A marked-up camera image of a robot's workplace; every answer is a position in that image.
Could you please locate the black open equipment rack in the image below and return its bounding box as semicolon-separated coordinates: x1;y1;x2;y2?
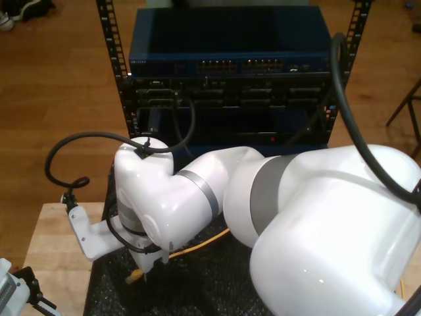
95;0;375;147

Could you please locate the yellow network cable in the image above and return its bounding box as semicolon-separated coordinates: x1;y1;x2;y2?
124;228;406;301

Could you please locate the dark sneaker white sole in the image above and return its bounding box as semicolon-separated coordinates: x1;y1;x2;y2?
19;0;56;21
6;0;24;21

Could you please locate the dark wooden chair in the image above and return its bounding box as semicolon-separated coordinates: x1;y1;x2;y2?
385;77;421;155

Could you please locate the blue network switch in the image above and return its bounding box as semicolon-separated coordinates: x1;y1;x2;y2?
128;7;333;77

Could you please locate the white shoe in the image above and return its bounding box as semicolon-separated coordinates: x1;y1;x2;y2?
0;11;14;32

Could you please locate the black camera cable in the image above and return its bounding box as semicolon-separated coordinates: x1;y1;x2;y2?
44;97;197;211

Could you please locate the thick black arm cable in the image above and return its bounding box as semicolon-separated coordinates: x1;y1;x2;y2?
330;32;421;213

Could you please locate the black bubble wrap mat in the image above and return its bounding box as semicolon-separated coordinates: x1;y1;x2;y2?
84;157;405;316

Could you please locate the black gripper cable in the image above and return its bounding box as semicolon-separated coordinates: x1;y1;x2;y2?
105;199;165;255

